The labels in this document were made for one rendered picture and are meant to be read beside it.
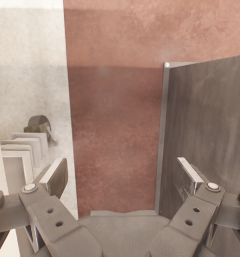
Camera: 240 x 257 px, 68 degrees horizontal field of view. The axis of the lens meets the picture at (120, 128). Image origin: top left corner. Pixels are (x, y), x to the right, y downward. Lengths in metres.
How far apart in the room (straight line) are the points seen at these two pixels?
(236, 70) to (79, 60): 0.75
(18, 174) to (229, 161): 0.74
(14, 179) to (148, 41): 0.90
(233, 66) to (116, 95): 0.64
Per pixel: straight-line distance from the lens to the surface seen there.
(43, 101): 1.10
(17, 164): 0.82
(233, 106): 0.51
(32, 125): 1.00
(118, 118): 1.04
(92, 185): 1.22
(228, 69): 0.54
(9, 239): 0.37
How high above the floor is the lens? 1.02
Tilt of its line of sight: 74 degrees down
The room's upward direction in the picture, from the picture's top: 177 degrees clockwise
